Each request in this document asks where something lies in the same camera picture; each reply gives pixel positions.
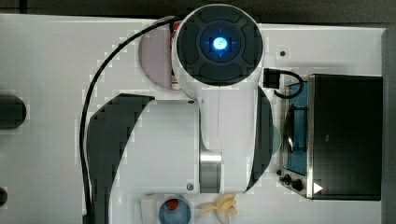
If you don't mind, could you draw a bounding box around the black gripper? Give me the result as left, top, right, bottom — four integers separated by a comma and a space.
262, 68, 280, 89

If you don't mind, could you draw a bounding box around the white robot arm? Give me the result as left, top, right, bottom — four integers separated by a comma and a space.
84, 4, 274, 224

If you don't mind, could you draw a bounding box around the light green mug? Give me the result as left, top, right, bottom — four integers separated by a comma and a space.
272, 126, 282, 154

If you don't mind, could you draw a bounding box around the black toaster oven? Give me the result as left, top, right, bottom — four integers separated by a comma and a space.
277, 74, 383, 201

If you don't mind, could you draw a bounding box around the red ketchup bottle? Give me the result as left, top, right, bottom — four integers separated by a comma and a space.
170, 21, 180, 91

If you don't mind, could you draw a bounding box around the grey round plate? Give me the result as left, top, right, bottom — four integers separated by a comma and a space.
138, 25, 172, 90

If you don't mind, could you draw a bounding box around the red item in bowl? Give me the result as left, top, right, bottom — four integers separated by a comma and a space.
166, 199, 179, 211

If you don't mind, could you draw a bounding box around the blue bowl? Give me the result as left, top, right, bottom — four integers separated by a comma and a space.
158, 197, 191, 224

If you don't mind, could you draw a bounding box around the black utensil holder cup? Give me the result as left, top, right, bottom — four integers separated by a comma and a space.
0, 94, 27, 130

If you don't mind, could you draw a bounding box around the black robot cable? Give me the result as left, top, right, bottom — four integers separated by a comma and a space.
78, 16, 176, 217

